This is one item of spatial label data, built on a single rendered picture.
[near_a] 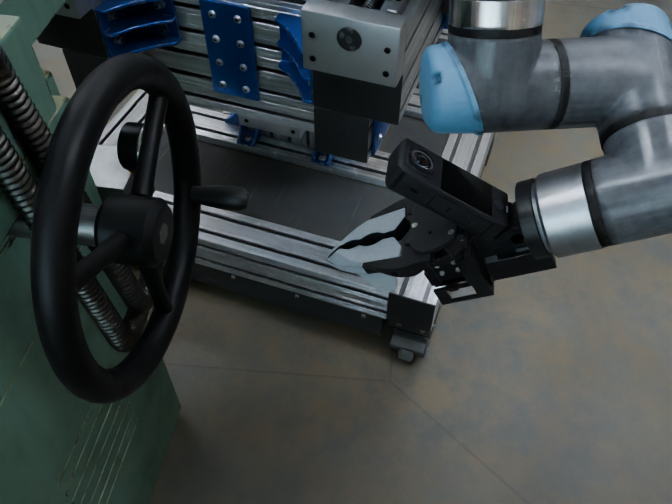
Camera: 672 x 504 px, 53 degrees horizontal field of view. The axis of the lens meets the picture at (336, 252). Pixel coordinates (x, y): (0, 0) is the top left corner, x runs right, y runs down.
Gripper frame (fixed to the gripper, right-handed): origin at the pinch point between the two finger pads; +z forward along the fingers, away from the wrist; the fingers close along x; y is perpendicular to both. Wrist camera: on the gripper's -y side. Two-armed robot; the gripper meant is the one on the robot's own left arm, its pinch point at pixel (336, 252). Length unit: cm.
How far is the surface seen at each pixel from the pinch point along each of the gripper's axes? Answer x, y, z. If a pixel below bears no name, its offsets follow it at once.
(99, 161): 19.0, -8.9, 35.4
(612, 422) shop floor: 24, 88, -9
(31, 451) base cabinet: -16.2, 3.4, 40.4
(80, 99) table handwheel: -8.6, -28.3, 2.2
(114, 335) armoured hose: -9.3, -5.4, 21.4
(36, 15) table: 15.1, -28.9, 22.1
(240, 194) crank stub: 2.2, -8.8, 6.3
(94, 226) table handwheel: -9.2, -18.6, 10.6
